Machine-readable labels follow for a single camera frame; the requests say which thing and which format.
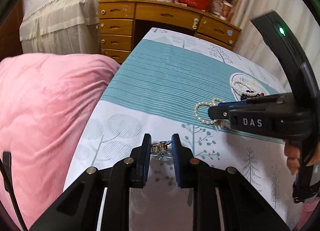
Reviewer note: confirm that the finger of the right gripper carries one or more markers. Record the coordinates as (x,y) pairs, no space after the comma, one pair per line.
(230,111)
(256,100)

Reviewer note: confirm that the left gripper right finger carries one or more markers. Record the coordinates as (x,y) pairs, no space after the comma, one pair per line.
(205,181)

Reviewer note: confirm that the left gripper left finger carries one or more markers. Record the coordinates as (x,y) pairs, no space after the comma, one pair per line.
(130,172)

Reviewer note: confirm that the green flower hair clip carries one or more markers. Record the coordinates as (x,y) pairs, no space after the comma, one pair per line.
(161,151)

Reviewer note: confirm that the person's right hand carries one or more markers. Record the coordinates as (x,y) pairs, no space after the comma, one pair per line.
(293,154)

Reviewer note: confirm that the tree pattern bed sheet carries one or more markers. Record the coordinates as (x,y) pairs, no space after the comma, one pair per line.
(155,91)

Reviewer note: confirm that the red white patterned jar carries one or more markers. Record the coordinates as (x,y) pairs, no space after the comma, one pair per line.
(221,8)

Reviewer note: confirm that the white curtain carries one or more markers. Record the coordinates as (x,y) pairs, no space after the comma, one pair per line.
(282,37)

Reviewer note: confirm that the pink blanket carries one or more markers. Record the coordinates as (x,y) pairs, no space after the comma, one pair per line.
(46,101)

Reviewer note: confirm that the wooden desk with drawers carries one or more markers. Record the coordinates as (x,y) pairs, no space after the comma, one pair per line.
(123,24)

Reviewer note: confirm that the white lace covered furniture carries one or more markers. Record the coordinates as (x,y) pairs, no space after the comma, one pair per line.
(60,27)

